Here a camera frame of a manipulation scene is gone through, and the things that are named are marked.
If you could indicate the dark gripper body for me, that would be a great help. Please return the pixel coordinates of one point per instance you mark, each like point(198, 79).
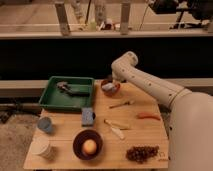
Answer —
point(109, 78)

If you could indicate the white eraser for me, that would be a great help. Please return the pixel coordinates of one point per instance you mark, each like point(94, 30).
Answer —
point(109, 87)

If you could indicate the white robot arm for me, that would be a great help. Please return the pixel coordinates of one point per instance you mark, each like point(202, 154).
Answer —
point(191, 120)

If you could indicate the small red bowl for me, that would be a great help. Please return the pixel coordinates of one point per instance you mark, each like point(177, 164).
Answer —
point(110, 94)

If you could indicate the dark brown bowl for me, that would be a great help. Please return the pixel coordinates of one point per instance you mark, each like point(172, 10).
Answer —
point(81, 138)

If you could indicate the small brush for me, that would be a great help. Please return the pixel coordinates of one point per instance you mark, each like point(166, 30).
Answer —
point(129, 102)

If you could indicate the blue sponge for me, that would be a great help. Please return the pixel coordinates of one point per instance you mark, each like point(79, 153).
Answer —
point(88, 117)

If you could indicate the grey tool in tray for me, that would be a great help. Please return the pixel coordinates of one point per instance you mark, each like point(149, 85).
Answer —
point(64, 87)

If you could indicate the orange carrot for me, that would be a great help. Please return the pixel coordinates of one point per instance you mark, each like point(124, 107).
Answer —
point(148, 116)

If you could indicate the yellow green stick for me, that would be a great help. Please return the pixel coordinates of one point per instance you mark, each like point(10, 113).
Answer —
point(116, 124)

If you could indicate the green plastic tray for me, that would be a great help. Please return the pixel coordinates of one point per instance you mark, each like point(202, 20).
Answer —
point(52, 99)

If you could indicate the orange ball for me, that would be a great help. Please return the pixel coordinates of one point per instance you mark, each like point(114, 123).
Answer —
point(89, 147)

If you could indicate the blue cup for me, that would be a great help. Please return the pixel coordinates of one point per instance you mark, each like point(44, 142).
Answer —
point(45, 125)

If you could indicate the bunch of dark grapes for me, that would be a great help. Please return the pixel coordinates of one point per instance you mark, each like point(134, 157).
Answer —
point(141, 154)

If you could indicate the left grey post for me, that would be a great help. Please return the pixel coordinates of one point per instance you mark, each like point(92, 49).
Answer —
point(62, 18)

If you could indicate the grey post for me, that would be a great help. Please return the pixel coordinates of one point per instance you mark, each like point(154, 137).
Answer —
point(125, 13)
point(62, 18)

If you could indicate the right grey post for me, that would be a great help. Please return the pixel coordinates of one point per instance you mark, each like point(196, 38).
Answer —
point(125, 13)

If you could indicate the black camera on tripod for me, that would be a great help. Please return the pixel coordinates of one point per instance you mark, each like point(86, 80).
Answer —
point(199, 9)

